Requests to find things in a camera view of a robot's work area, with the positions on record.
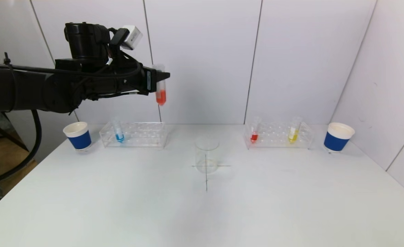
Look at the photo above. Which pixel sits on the test tube with blue pigment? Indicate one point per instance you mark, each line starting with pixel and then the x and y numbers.
pixel 119 137

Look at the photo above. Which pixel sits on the dark tripod stand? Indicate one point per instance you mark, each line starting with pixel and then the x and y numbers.
pixel 2 133

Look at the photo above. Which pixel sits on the clear glass beaker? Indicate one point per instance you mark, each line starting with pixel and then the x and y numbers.
pixel 207 154

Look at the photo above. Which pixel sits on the blue white paper cup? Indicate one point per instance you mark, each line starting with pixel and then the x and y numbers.
pixel 79 139
pixel 337 140

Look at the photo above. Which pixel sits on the test tube with red pigment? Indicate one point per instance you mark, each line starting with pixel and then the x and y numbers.
pixel 254 137

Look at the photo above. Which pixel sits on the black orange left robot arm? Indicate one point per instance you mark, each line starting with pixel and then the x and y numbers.
pixel 33 89

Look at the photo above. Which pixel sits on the test tube with yellow pigment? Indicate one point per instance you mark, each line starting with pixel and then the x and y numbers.
pixel 293 135

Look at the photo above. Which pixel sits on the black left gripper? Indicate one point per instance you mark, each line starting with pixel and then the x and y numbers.
pixel 150 81

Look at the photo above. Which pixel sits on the clear acrylic test tube rack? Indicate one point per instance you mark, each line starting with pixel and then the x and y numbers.
pixel 140 135
pixel 277 135

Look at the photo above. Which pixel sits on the test tube with salmon pigment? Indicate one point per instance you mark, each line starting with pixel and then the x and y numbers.
pixel 161 96

